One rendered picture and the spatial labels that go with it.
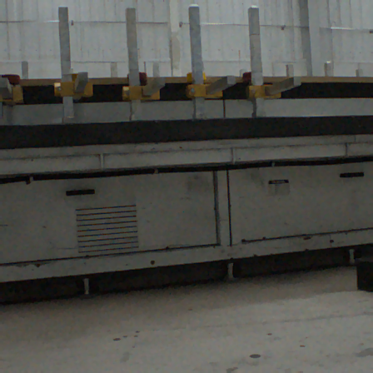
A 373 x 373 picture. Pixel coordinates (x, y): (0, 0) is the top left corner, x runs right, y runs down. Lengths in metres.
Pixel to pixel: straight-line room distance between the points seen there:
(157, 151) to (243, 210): 0.55
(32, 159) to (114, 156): 0.30
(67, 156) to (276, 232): 1.03
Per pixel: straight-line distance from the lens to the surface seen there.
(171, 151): 2.04
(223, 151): 2.10
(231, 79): 1.84
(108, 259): 2.21
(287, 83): 1.98
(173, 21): 3.13
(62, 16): 2.04
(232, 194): 2.32
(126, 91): 1.99
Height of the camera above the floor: 0.52
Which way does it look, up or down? 3 degrees down
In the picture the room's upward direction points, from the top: 3 degrees counter-clockwise
